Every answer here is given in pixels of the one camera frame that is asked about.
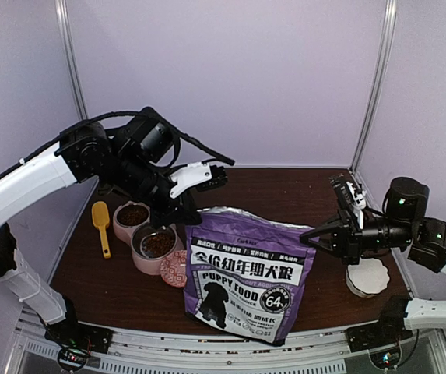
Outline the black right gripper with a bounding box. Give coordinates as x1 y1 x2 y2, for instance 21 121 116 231
300 209 415 267

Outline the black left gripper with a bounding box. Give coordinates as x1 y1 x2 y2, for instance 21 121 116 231
108 150 202 230

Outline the purple puppy food bag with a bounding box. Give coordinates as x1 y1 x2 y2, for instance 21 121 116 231
184 207 316 346

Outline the yellow plastic food scoop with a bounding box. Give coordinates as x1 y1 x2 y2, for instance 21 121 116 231
91 201 111 259

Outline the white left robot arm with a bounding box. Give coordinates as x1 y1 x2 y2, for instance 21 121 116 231
0 107 212 346

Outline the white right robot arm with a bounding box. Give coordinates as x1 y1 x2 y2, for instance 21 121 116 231
300 175 446 344

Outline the brown kibble pet food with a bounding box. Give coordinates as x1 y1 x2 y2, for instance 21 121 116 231
114 204 176 259

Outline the pink double pet feeder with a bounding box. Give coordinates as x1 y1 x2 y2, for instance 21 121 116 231
113 202 184 276

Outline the red patterned ceramic bowl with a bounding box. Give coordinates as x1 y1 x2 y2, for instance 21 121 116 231
160 250 187 288

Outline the white scalloped ceramic bowl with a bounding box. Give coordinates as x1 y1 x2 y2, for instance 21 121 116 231
346 259 390 298

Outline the right round circuit board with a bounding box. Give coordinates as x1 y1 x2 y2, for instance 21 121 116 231
370 347 402 371

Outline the round circuit board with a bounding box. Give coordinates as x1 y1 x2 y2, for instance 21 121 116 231
56 346 91 372
370 347 402 371

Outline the left round circuit board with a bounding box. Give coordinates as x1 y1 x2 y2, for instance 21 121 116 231
56 346 91 372

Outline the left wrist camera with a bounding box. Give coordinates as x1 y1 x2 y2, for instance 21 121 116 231
169 161 227 199

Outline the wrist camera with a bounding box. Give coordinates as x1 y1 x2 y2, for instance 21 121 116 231
169 161 227 199
330 175 367 229

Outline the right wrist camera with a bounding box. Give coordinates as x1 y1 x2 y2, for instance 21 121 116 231
330 175 367 229

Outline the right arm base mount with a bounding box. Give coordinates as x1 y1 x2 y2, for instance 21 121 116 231
346 296 413 352

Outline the aluminium front frame rail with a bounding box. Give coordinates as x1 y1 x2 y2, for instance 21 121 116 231
1 307 446 373

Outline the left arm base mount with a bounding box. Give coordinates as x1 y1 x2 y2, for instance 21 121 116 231
40 296 113 354

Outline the aluminium right corner post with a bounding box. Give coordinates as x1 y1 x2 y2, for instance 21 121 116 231
350 0 398 174

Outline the aluminium corner post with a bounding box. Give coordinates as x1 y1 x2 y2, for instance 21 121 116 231
350 0 398 174
54 0 88 119

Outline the aluminium left corner post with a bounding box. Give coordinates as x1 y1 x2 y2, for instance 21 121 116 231
54 0 88 119

